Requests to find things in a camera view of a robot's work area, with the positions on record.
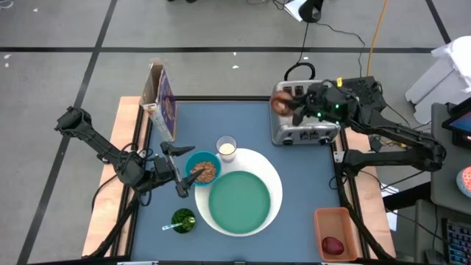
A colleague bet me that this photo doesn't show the wooden side board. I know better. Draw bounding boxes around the wooden side board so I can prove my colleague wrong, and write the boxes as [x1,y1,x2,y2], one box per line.
[344,127,397,258]
[81,96,144,258]

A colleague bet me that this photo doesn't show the green translucent plastic cup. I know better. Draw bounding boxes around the green translucent plastic cup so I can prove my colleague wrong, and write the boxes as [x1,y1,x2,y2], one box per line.
[171,208,197,234]

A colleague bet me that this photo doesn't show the stainless steel toaster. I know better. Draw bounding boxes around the stainless steel toaster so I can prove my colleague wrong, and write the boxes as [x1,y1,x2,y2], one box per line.
[270,79,341,146]

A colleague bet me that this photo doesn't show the clear drinking glass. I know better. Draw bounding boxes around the clear drinking glass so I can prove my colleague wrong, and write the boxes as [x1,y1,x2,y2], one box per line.
[215,135,238,163]

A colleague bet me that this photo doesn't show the teal round plate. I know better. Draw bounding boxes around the teal round plate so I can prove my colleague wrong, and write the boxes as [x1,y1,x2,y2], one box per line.
[208,171,272,235]

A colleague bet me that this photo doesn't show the black keyboard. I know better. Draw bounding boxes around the black keyboard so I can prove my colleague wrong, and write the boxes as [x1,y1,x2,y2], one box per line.
[441,219,471,265]

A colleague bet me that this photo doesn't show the thin black cable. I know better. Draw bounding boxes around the thin black cable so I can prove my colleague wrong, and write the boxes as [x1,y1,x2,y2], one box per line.
[283,21,366,82]

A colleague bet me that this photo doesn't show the yellow cable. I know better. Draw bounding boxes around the yellow cable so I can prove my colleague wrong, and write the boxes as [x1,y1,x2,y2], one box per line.
[366,0,389,77]

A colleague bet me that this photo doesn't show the small teal bowl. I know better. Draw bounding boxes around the small teal bowl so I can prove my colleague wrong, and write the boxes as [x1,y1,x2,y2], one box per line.
[185,150,222,188]

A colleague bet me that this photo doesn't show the red apple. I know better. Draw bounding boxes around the red apple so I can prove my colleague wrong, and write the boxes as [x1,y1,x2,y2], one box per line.
[322,236,345,256]

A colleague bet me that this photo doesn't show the black perforated control box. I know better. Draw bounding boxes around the black perforated control box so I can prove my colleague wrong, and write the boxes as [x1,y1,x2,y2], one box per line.
[337,76,384,108]

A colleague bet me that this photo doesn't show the white foam packaging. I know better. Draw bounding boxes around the white foam packaging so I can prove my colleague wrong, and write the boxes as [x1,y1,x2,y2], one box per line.
[404,35,471,124]

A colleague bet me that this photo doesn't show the orange white patterned ball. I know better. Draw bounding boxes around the orange white patterned ball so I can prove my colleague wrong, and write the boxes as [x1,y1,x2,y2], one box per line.
[456,166,471,199]

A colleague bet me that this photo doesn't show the black round stand base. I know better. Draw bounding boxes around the black round stand base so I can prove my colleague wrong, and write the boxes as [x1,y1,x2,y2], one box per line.
[298,0,325,24]

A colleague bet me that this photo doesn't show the cream woven round placemat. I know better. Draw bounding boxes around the cream woven round placemat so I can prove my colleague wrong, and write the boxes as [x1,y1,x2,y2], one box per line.
[194,147,283,237]

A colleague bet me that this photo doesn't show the orange rectangular plastic bin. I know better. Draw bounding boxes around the orange rectangular plastic bin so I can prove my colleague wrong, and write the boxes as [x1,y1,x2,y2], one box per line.
[314,206,358,262]

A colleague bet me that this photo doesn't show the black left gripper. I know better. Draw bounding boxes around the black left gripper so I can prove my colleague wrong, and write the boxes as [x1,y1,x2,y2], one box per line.
[152,141,205,199]

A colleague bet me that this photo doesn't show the brown cereal flakes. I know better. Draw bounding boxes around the brown cereal flakes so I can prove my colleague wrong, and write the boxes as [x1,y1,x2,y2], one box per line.
[194,160,217,184]

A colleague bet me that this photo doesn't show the toast slice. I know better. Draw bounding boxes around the toast slice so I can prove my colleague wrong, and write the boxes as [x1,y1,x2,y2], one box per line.
[270,91,295,118]

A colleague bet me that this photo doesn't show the black tablet screen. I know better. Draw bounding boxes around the black tablet screen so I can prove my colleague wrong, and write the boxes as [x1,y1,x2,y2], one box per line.
[441,97,471,150]

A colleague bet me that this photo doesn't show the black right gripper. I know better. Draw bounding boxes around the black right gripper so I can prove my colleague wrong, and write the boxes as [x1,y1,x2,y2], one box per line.
[285,81,360,127]

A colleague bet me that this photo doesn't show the purple raisin bran cereal box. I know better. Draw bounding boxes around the purple raisin bran cereal box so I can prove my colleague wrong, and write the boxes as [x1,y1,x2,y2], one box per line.
[139,57,178,143]

